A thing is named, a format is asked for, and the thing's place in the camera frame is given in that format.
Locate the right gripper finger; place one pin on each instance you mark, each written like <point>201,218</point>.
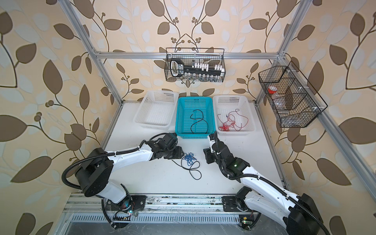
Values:
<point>213,138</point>
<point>210,157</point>

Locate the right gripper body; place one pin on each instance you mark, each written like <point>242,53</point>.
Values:
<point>220,163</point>

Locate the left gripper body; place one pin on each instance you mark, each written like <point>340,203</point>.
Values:
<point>166,151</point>

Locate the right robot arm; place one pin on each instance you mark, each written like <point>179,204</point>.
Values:
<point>299,215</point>

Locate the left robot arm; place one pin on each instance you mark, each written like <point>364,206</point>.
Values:
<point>92,174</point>

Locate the teal plastic basket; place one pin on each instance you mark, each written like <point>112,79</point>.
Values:
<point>195,117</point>

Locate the right white plastic basket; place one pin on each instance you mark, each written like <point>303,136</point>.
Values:
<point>233,115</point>

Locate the white plastic basket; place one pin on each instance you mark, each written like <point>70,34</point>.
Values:
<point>156,110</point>
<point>233,115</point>

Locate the left white plastic basket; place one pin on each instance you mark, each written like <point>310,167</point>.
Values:
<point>156,110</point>

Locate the red item in side basket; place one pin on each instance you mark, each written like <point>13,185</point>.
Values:
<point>272,89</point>

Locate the black tool in basket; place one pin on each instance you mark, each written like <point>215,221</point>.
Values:
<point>177,68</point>

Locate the back black wire basket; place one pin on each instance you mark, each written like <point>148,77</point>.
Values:
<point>212,56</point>

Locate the side black wire basket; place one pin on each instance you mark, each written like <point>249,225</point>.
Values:
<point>296,103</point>

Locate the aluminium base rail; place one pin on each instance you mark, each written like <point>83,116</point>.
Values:
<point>181,204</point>

